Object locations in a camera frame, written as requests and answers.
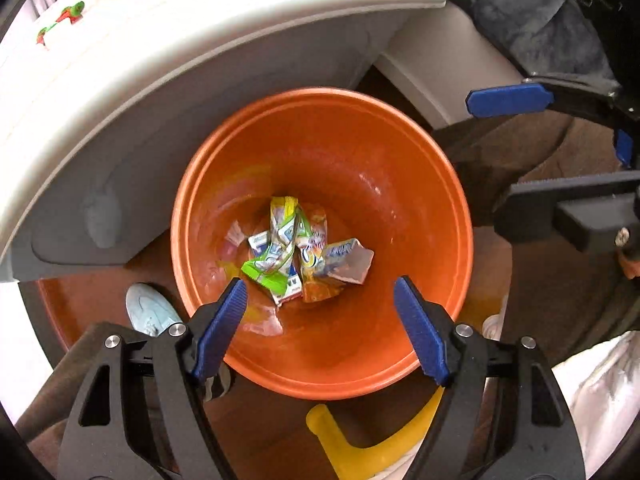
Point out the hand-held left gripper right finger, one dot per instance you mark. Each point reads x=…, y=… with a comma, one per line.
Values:
x=420, y=330

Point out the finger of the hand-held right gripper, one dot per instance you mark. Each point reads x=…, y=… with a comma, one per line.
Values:
x=505, y=101
x=624, y=147

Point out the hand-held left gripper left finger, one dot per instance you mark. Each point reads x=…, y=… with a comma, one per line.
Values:
x=220, y=330

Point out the orange plastic bin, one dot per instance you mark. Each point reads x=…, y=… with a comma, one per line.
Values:
x=350, y=160

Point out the person's right hand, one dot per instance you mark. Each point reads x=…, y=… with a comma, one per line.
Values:
x=629, y=265

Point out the light blue shoe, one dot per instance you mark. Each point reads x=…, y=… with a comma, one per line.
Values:
x=150, y=310
x=492, y=329

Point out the white furniture panel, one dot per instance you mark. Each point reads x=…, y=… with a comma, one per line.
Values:
x=440, y=60

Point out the green snack wrapper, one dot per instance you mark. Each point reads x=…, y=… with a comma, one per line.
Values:
x=270, y=267

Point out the white logo bed blanket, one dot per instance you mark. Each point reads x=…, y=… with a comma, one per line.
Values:
x=525, y=15

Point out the blue white snack wrapper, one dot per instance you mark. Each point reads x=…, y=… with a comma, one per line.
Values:
x=260, y=245

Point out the orange snack wrapper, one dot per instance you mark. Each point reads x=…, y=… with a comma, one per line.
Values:
x=320, y=265

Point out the yellow plastic object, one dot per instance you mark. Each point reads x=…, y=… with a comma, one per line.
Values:
x=350, y=440

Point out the brown pants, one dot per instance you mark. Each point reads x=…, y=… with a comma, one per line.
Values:
x=55, y=385

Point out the white quilted jacket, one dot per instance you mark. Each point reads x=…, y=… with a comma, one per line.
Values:
x=605, y=400

